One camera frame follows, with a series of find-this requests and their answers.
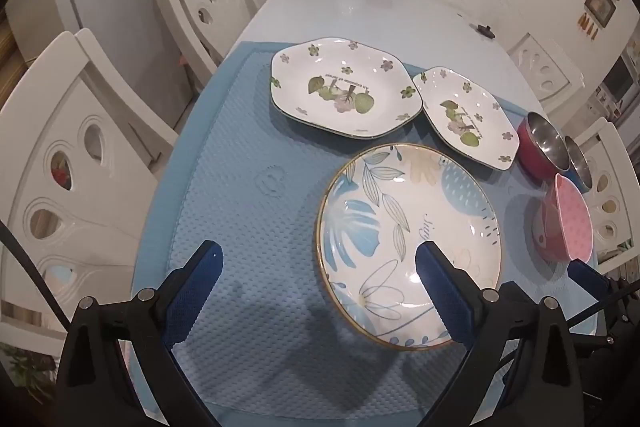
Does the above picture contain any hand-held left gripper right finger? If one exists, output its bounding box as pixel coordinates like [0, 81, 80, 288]
[415, 241, 586, 427]

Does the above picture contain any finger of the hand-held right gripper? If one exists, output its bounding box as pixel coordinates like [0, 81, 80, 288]
[567, 258, 613, 308]

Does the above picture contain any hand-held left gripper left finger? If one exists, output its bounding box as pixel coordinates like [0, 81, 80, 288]
[55, 239, 226, 427]

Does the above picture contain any pink cartoon bowl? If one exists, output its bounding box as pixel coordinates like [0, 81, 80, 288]
[531, 173, 594, 264]

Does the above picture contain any round blue leaf plate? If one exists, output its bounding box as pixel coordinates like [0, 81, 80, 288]
[315, 143, 502, 352]

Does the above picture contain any blue steel bowl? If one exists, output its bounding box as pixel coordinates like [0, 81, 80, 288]
[565, 136, 594, 194]

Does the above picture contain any red steel bowl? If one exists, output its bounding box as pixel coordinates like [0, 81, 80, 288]
[516, 112, 571, 180]

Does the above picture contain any small square floral plate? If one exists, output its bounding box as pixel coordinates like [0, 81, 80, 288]
[412, 67, 521, 172]

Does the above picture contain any hexagonal floral plate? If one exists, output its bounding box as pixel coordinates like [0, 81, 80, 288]
[270, 38, 424, 140]

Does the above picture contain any light blue textured mat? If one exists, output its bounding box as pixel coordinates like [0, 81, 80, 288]
[131, 41, 601, 427]

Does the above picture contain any white dining chair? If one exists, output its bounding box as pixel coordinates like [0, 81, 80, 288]
[151, 0, 261, 92]
[0, 29, 181, 358]
[570, 117, 640, 275]
[506, 32, 586, 118]

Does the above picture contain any green potted plant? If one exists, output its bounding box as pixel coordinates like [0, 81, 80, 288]
[0, 342, 56, 388]

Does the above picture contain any white microwave oven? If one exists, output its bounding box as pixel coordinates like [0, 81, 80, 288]
[600, 52, 640, 108]

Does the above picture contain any hanging tassel ornament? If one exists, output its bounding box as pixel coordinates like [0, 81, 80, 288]
[577, 12, 599, 38]

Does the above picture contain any bamboo slat screen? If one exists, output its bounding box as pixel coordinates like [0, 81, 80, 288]
[0, 19, 31, 82]

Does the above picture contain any small framed wall picture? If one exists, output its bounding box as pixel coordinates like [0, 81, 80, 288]
[584, 0, 617, 28]

